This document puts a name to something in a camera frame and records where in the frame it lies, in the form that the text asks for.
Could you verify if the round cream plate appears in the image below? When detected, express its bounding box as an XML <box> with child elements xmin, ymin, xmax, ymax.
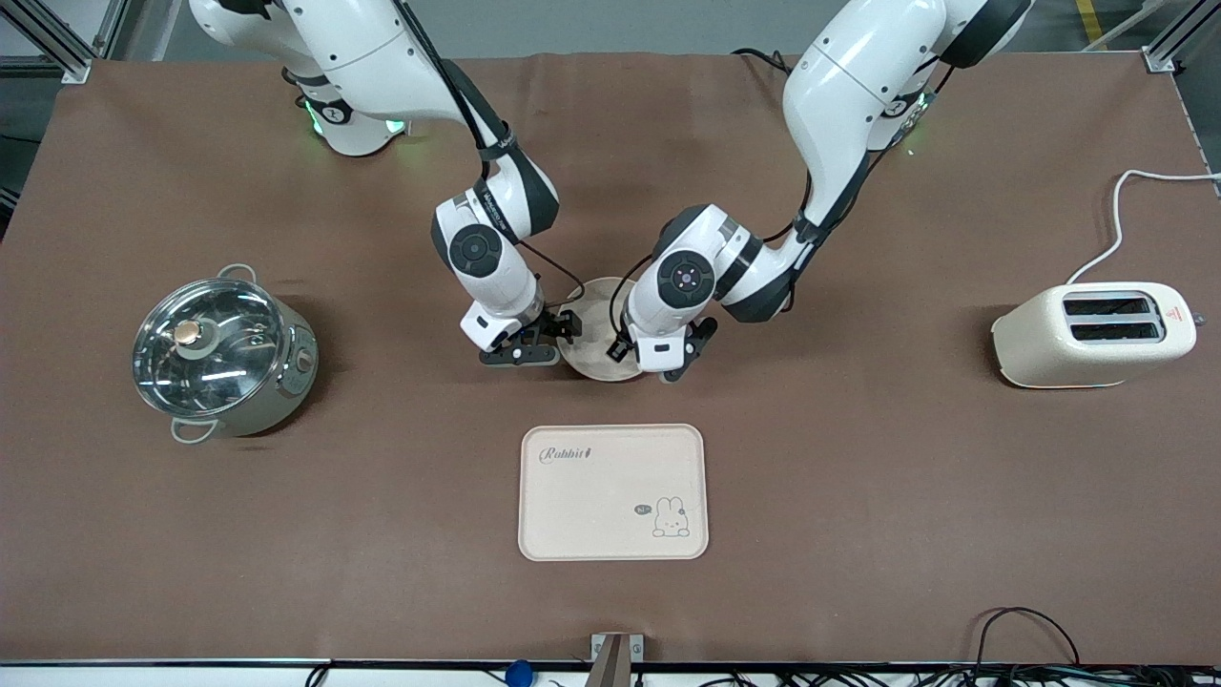
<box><xmin>556</xmin><ymin>276</ymin><xmax>652</xmax><ymax>384</ymax></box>

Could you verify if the cream rabbit print tray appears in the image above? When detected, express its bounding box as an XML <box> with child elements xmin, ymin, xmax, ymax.
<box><xmin>518</xmin><ymin>424</ymin><xmax>710</xmax><ymax>562</ymax></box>

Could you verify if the pale green electric pot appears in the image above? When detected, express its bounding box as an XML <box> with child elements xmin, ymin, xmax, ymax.
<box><xmin>132</xmin><ymin>262</ymin><xmax>321</xmax><ymax>446</ymax></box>

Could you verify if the brown table cloth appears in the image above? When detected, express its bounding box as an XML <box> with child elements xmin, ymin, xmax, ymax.
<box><xmin>0</xmin><ymin>48</ymin><xmax>1221</xmax><ymax>666</ymax></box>

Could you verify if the glass pot lid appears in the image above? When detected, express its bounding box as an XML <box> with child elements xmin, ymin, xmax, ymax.
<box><xmin>132</xmin><ymin>279</ymin><xmax>287</xmax><ymax>421</ymax></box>

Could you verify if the cream two-slot toaster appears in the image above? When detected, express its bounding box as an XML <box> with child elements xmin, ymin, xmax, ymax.
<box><xmin>990</xmin><ymin>281</ymin><xmax>1199</xmax><ymax>389</ymax></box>

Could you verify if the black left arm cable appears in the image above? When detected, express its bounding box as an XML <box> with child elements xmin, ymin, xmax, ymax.
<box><xmin>609</xmin><ymin>57</ymin><xmax>955</xmax><ymax>360</ymax></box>

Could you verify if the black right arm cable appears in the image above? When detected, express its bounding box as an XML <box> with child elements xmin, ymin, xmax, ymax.
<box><xmin>391</xmin><ymin>0</ymin><xmax>589</xmax><ymax>312</ymax></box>

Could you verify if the grey metal bracket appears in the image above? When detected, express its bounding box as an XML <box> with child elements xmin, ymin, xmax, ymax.
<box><xmin>590</xmin><ymin>633</ymin><xmax>646</xmax><ymax>663</ymax></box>

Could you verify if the black arm base cable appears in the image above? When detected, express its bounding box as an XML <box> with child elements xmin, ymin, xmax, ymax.
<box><xmin>732</xmin><ymin>47</ymin><xmax>800</xmax><ymax>79</ymax></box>

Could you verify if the grey camera mount bar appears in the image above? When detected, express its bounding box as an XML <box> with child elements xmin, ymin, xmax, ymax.
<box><xmin>584</xmin><ymin>636</ymin><xmax>632</xmax><ymax>687</ymax></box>

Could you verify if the black cable tangle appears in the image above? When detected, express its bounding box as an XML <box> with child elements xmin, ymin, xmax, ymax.
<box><xmin>630</xmin><ymin>664</ymin><xmax>1221</xmax><ymax>687</ymax></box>

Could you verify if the black looped cable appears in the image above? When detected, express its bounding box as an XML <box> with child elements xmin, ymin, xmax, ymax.
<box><xmin>972</xmin><ymin>606</ymin><xmax>1085</xmax><ymax>684</ymax></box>

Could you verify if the white toaster power cable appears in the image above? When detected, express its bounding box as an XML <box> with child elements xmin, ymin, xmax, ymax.
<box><xmin>1066</xmin><ymin>169</ymin><xmax>1221</xmax><ymax>285</ymax></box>

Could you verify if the aluminium frame profile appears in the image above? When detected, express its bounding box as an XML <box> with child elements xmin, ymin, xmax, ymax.
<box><xmin>1143</xmin><ymin>0</ymin><xmax>1221</xmax><ymax>75</ymax></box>
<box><xmin>95</xmin><ymin>0</ymin><xmax>146</xmax><ymax>60</ymax></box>
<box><xmin>0</xmin><ymin>0</ymin><xmax>94</xmax><ymax>85</ymax></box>

